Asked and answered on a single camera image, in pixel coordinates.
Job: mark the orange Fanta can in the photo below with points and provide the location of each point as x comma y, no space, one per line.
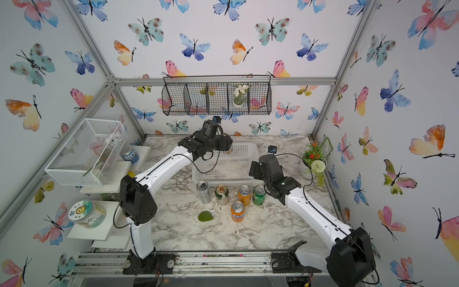
237,211

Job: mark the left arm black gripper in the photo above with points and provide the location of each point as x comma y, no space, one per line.
225,143

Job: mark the green white beer can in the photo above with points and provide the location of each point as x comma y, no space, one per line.
231,149
222,194

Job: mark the white plastic perforated basket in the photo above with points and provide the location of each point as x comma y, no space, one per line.
227,168

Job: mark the white mesh box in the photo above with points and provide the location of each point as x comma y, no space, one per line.
89,154

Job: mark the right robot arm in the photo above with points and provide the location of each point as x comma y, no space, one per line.
347,255

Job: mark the orange juice can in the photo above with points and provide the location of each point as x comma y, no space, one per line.
244,195

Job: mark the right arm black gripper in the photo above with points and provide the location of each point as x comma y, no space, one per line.
257,173

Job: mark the silver tall drink can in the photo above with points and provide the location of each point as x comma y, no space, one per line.
203,192

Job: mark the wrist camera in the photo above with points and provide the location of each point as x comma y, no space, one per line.
272,149
217,119

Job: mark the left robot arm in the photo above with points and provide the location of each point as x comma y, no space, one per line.
137,193

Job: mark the black wire wall basket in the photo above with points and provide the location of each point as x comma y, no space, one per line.
212,95

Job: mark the potted artificial plant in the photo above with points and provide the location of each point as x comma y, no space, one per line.
314,161

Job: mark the white stepped shelf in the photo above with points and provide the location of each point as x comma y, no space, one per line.
106,235

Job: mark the green leaf piece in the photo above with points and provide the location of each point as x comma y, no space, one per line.
205,216

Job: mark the metal base rail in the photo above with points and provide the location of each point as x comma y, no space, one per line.
195,264

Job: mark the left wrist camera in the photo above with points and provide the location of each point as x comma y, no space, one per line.
217,119

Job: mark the green drink can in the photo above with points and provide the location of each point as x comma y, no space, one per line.
258,196

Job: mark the white flower vase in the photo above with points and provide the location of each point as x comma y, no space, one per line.
240,95

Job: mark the blue cup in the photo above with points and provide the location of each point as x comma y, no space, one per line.
128,153

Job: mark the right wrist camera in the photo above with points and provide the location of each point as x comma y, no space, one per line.
272,149

